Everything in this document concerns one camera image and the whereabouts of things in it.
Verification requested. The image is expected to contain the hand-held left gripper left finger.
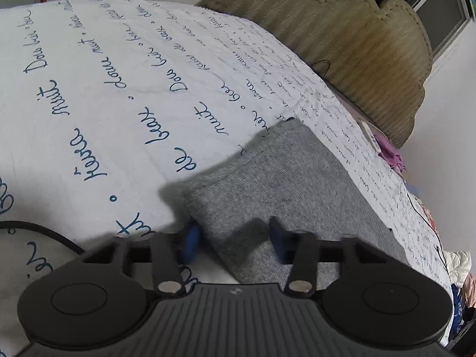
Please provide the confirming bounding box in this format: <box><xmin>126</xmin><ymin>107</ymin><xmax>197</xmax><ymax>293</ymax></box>
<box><xmin>80</xmin><ymin>221</ymin><xmax>201</xmax><ymax>298</ymax></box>

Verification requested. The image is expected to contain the grey sweater with navy sleeves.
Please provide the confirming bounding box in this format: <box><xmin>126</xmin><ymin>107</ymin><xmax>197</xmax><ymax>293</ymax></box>
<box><xmin>180</xmin><ymin>118</ymin><xmax>410</xmax><ymax>291</ymax></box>

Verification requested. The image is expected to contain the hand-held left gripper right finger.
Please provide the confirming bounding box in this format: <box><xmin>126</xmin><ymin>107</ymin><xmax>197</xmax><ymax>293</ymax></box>
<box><xmin>270</xmin><ymin>216</ymin><xmax>411</xmax><ymax>299</ymax></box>

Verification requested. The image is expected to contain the window with grey frame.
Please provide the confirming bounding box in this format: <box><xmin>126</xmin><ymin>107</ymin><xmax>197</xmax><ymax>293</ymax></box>
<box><xmin>320</xmin><ymin>0</ymin><xmax>476</xmax><ymax>61</ymax></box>

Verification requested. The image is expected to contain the thick black cable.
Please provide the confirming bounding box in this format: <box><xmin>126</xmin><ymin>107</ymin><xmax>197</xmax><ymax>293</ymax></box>
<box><xmin>0</xmin><ymin>222</ymin><xmax>87</xmax><ymax>256</ymax></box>

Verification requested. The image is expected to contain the white blanket with script print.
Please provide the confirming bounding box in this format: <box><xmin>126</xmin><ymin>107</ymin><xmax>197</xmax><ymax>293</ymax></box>
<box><xmin>0</xmin><ymin>0</ymin><xmax>456</xmax><ymax>357</ymax></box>

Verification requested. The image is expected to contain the pink cloth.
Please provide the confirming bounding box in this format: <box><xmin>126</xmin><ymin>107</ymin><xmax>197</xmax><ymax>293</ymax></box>
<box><xmin>375</xmin><ymin>134</ymin><xmax>408</xmax><ymax>174</ymax></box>

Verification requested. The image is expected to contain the peach clothing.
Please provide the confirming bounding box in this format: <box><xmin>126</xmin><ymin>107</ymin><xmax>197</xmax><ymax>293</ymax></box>
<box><xmin>461</xmin><ymin>273</ymin><xmax>476</xmax><ymax>306</ymax></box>

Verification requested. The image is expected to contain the white remote control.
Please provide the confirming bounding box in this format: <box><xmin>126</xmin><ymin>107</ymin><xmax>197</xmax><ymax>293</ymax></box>
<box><xmin>360</xmin><ymin>121</ymin><xmax>382</xmax><ymax>153</ymax></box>

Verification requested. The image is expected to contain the thin black cable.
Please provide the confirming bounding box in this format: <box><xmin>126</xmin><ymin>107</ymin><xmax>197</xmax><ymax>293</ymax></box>
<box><xmin>311</xmin><ymin>59</ymin><xmax>332</xmax><ymax>79</ymax></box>

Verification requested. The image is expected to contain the blue cloth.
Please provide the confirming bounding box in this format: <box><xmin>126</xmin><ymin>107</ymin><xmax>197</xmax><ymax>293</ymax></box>
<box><xmin>450</xmin><ymin>283</ymin><xmax>466</xmax><ymax>328</ymax></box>

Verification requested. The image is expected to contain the cream puffy jacket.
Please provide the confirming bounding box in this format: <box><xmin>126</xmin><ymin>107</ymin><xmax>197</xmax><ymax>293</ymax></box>
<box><xmin>444</xmin><ymin>251</ymin><xmax>473</xmax><ymax>287</ymax></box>

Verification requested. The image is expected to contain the olive padded headboard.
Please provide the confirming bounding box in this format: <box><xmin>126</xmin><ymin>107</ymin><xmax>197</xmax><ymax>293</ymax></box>
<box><xmin>195</xmin><ymin>0</ymin><xmax>434</xmax><ymax>149</ymax></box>

